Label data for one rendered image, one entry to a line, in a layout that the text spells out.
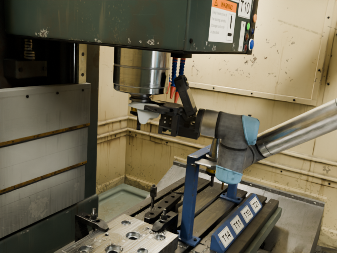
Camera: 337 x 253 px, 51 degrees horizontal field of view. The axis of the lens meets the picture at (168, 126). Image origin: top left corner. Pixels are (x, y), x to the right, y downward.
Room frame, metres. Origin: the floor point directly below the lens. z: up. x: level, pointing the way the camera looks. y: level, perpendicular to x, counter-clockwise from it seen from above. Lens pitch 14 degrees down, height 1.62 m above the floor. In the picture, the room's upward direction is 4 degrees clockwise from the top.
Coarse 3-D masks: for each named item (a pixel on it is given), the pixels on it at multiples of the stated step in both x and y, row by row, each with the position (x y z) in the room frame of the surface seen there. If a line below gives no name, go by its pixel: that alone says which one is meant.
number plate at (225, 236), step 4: (224, 228) 1.17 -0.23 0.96; (228, 228) 1.19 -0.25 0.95; (220, 232) 1.14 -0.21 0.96; (224, 232) 1.16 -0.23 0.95; (228, 232) 1.17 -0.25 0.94; (220, 236) 1.13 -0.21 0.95; (224, 236) 1.14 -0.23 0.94; (228, 236) 1.16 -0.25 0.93; (232, 236) 1.17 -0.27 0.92; (224, 240) 1.13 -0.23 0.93; (228, 240) 1.14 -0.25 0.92; (224, 244) 1.11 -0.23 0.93
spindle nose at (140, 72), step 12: (120, 48) 0.95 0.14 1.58; (120, 60) 0.95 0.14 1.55; (132, 60) 0.93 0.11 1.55; (144, 60) 0.93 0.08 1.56; (156, 60) 0.95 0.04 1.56; (168, 60) 0.98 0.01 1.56; (120, 72) 0.95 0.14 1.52; (132, 72) 0.93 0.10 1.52; (144, 72) 0.93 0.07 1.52; (156, 72) 0.95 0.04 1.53; (168, 72) 0.99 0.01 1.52; (120, 84) 0.95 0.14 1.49; (132, 84) 0.93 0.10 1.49; (144, 84) 0.93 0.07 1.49; (156, 84) 0.95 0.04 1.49; (168, 84) 1.01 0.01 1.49
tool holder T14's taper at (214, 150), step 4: (212, 140) 1.19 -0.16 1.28; (216, 140) 1.18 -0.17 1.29; (220, 140) 1.19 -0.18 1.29; (212, 144) 1.18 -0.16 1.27; (216, 144) 1.18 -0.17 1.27; (212, 148) 1.18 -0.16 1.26; (216, 148) 1.17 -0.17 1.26; (212, 152) 1.18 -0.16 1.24; (216, 152) 1.17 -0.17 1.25; (212, 156) 1.17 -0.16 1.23; (216, 156) 1.17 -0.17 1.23
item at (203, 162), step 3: (201, 159) 1.17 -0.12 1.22; (204, 159) 1.17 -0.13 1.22; (195, 162) 1.14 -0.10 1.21; (198, 162) 1.14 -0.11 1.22; (201, 162) 1.14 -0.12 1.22; (204, 162) 1.14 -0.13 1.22; (207, 162) 1.14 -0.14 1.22; (210, 162) 1.15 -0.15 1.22; (213, 162) 1.15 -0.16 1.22; (216, 162) 1.15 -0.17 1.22; (204, 165) 1.12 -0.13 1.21; (207, 165) 1.12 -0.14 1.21; (210, 165) 1.12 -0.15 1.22; (213, 165) 1.12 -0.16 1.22
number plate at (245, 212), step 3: (246, 207) 1.36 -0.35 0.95; (243, 210) 1.33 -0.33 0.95; (246, 210) 1.35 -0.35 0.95; (249, 210) 1.37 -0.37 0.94; (243, 213) 1.32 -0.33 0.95; (246, 213) 1.34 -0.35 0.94; (249, 213) 1.35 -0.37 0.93; (243, 216) 1.31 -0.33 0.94; (246, 216) 1.32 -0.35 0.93; (249, 216) 1.34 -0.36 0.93; (252, 216) 1.35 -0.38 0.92; (246, 219) 1.31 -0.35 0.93; (249, 219) 1.32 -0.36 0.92; (246, 222) 1.30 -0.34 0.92
